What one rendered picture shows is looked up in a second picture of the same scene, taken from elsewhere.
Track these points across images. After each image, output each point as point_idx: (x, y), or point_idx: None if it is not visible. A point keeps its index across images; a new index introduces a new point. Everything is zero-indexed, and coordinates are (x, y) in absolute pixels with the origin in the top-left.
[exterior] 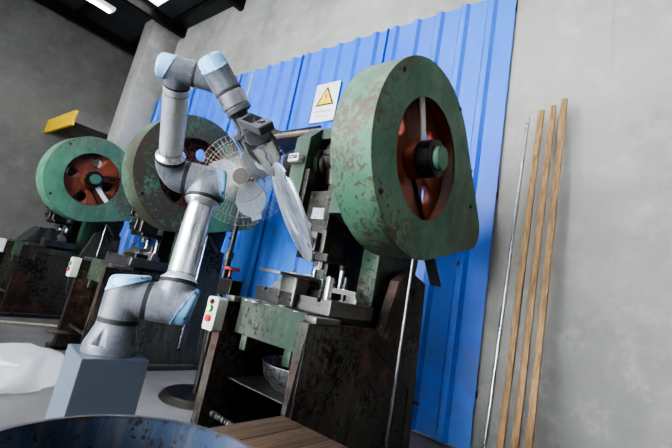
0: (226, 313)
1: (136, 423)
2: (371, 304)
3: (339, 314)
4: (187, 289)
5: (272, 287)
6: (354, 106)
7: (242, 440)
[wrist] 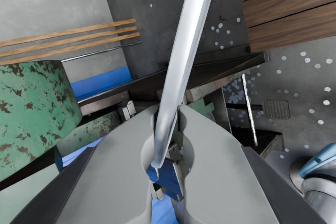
0: None
1: None
2: (114, 111)
3: (150, 102)
4: (332, 170)
5: (167, 191)
6: None
7: (326, 2)
